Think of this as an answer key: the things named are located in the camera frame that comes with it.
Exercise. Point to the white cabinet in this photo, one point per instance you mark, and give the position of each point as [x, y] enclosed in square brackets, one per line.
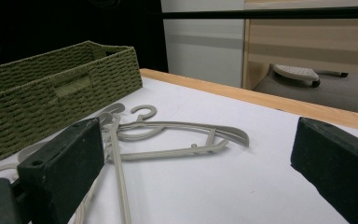
[199, 56]

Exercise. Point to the light wooden desk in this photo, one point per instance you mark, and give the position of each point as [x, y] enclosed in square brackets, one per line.
[307, 31]

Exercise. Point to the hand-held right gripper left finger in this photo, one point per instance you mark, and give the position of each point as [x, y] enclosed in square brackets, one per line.
[65, 161]

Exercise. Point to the white table cover sheet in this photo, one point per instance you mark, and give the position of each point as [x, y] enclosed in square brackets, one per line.
[214, 186]

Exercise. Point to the black horizontal frame bar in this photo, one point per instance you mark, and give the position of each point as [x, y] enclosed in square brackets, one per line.
[261, 14]

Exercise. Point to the green woven basket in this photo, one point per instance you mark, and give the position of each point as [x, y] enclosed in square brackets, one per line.
[28, 118]

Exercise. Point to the grey plastic clothes hanger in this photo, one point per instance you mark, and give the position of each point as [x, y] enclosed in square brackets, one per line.
[230, 132]
[81, 214]
[119, 174]

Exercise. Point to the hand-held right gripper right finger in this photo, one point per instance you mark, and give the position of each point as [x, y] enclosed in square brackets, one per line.
[338, 168]

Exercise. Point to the black curtain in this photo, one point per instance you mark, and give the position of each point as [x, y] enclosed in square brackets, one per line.
[59, 25]

